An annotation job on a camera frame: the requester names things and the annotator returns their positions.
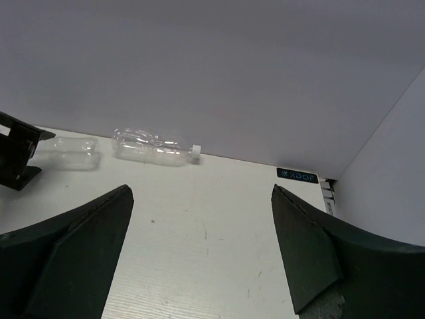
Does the clear bottle back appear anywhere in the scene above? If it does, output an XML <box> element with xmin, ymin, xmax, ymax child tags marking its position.
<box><xmin>111</xmin><ymin>128</ymin><xmax>201</xmax><ymax>167</ymax></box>

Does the right black logo sticker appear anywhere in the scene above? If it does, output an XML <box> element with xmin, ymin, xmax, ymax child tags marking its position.
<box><xmin>276</xmin><ymin>167</ymin><xmax>319</xmax><ymax>184</ymax></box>

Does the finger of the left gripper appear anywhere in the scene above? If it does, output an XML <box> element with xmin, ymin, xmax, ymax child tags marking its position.
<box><xmin>1</xmin><ymin>112</ymin><xmax>56</xmax><ymax>191</ymax></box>

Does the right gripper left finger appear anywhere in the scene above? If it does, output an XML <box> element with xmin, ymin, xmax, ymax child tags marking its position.
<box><xmin>1</xmin><ymin>185</ymin><xmax>134</xmax><ymax>318</ymax></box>

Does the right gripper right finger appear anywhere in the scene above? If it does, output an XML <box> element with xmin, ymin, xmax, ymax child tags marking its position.
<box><xmin>271</xmin><ymin>186</ymin><xmax>424</xmax><ymax>318</ymax></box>

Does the clear bottle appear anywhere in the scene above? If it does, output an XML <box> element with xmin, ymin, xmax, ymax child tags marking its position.
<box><xmin>111</xmin><ymin>128</ymin><xmax>201</xmax><ymax>167</ymax></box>
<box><xmin>31</xmin><ymin>137</ymin><xmax>102</xmax><ymax>171</ymax></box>

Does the aluminium table frame rail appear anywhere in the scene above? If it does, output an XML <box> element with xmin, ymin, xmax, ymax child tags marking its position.
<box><xmin>319</xmin><ymin>178</ymin><xmax>336</xmax><ymax>217</ymax></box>

